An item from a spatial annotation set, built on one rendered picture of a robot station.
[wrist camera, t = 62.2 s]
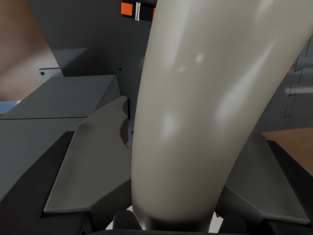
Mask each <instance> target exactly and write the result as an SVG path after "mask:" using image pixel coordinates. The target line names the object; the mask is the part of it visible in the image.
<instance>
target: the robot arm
mask: <svg viewBox="0 0 313 235"><path fill-rule="evenodd" d="M128 120H130V97H127V96H120V97H118V98H117V99H115V100H113V101H112V102H110V103H108V104H107V105H105V106H103V107H102V108H100V109H98V110H97V111H95V112H94V113H92V114H91V115H90V116H88V117H87V118H86V119H85V120H83V121H82V122H81V123H80V124H79V125H78V126H77V127H76V128H75V129H74V130H73V131H65V132H64V133H63V134H62V135H61V136H60V137H59V138H58V139H57V140H56V141H55V142H54V143H53V144H52V145H51V146H50V147H49V148H48V149H47V150H46V151H45V152H44V153H43V154H42V155H41V156H40V157H39V158H38V159H37V160H36V161H35V162H34V163H33V164H32V165H31V166H30V167H29V168H28V169H27V170H26V171H25V172H24V173H23V174H22V175H21V176H20V177H19V178H18V179H17V180H16V181H15V182H14V183H13V185H12V186H11V187H10V188H9V189H8V190H7V192H6V193H5V194H4V195H3V197H2V198H1V199H0V235H313V176H312V175H311V174H310V173H309V172H308V171H307V170H306V169H304V168H303V167H302V166H301V165H300V164H299V163H298V162H297V161H296V160H295V159H294V158H293V157H292V156H291V155H289V154H288V153H287V152H286V151H285V150H284V149H283V148H282V147H281V146H280V145H279V144H278V143H277V142H276V141H272V140H267V139H266V138H265V137H264V136H263V135H262V134H261V133H260V132H259V131H258V130H257V129H256V128H253V130H252V132H251V134H250V136H249V138H248V139H247V141H246V143H245V145H244V147H243V149H242V150H241V152H240V154H239V156H238V158H237V160H236V162H235V164H234V166H233V168H232V170H231V172H230V174H229V176H228V178H227V181H226V183H225V185H224V187H223V190H222V192H221V194H220V197H219V199H218V202H217V205H216V208H215V211H214V212H215V213H216V217H217V218H220V217H221V218H223V222H222V224H221V226H220V229H219V231H218V233H204V232H181V231H158V230H142V228H141V226H140V224H139V223H138V221H137V219H136V217H135V216H134V214H133V212H132V211H130V210H127V209H128V208H129V207H130V206H131V205H132V198H131V160H132V150H131V149H130V148H129V147H128V146H127V145H126V144H127V143H128V141H129V138H128ZM112 221H113V228H112V229H108V230H106V228H107V227H108V225H109V224H110V223H111V222H112Z"/></svg>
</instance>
